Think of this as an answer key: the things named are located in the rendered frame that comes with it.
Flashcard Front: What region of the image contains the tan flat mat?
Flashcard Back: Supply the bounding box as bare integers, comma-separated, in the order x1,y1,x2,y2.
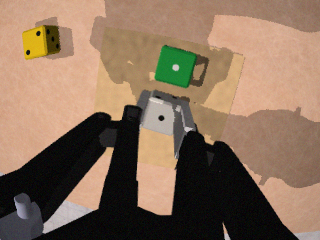
94,27,245,169

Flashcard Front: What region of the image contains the yellow die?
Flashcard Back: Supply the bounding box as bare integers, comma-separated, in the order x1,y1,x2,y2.
22,25,60,60

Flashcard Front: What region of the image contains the green die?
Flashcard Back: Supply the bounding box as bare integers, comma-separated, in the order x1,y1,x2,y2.
154,45,197,88

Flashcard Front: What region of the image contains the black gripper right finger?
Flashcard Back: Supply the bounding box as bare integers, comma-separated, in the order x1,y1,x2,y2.
171,100,299,240

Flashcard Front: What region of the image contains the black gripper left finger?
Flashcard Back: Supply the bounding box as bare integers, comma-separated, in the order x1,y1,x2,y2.
0,90,150,240

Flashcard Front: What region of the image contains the grey die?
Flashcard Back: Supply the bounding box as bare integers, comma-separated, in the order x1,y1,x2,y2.
142,90,182,136

